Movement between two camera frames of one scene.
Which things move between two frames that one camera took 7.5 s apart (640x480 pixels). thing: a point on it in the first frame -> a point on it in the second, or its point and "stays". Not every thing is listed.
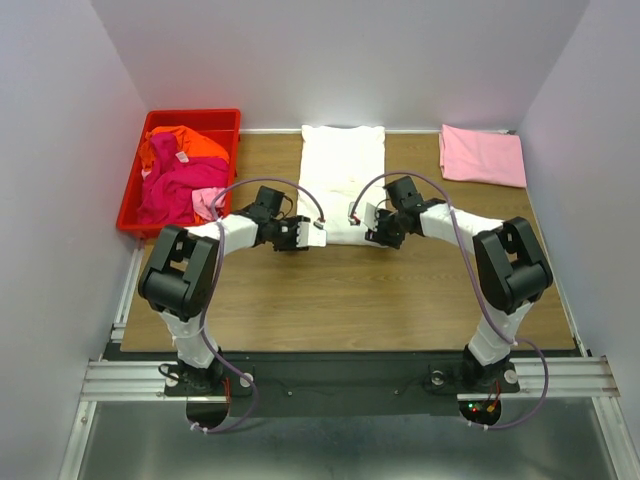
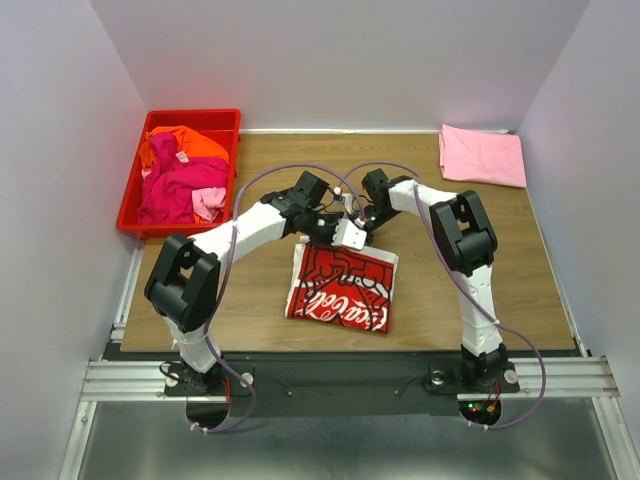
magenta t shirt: (167, 197) stays
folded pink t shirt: (482, 156) stays
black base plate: (335, 383) stays
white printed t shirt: (341, 165) -> (342, 284)
